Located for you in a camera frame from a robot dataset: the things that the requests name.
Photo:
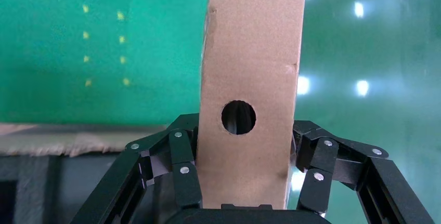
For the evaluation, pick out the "large open cardboard carton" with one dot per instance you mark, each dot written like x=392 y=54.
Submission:
x=51 y=143

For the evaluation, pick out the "small cardboard box with hole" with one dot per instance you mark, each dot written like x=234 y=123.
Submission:
x=251 y=43

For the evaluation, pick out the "green tablecloth with yellow stickers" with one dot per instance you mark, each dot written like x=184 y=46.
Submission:
x=103 y=95

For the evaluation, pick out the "yellow star sticker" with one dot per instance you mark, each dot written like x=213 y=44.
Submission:
x=85 y=8
x=88 y=82
x=121 y=39
x=86 y=59
x=123 y=59
x=126 y=81
x=120 y=16
x=85 y=35

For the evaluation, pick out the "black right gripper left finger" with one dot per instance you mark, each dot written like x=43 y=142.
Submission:
x=137 y=174

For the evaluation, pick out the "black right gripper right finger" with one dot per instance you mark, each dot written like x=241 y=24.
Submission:
x=361 y=177

